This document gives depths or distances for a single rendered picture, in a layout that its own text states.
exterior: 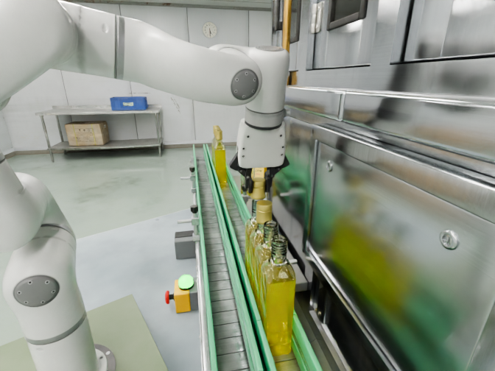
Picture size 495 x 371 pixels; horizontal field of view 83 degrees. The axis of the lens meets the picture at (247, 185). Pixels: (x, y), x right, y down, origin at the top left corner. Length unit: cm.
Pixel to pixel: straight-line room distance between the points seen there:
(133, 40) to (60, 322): 47
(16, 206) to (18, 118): 658
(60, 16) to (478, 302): 52
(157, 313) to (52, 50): 76
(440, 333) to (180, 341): 64
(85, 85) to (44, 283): 610
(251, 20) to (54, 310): 623
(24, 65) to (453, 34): 48
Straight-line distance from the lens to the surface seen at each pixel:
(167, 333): 91
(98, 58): 45
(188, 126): 633
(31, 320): 61
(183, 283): 90
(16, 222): 52
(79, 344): 66
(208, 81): 42
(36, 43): 39
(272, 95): 52
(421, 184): 39
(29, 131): 705
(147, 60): 44
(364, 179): 49
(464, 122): 36
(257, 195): 64
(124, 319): 85
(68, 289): 57
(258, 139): 57
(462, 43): 43
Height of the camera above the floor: 141
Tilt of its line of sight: 21 degrees down
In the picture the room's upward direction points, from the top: straight up
